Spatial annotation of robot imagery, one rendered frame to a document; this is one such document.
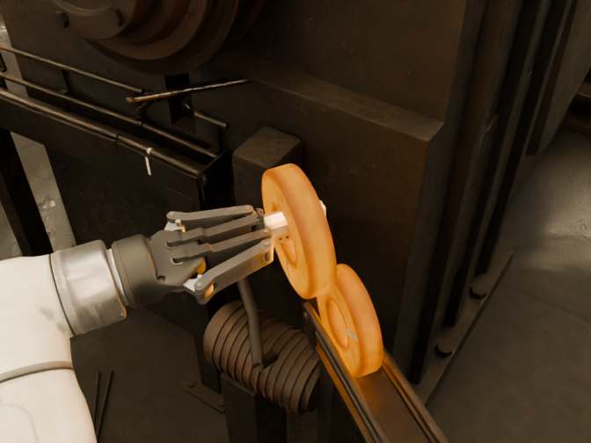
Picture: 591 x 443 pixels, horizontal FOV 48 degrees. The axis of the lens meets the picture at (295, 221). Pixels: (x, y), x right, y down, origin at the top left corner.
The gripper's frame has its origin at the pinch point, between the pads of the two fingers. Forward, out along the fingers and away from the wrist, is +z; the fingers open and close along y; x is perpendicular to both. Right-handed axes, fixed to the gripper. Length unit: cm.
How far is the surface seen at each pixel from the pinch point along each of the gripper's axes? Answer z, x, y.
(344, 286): 6.1, -14.2, 0.2
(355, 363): 5.0, -23.0, 6.3
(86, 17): -14.6, 9.8, -40.0
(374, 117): 20.9, -5.9, -21.3
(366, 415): 3.0, -23.1, 13.7
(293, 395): -0.9, -42.7, -3.8
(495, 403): 53, -95, -12
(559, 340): 79, -96, -21
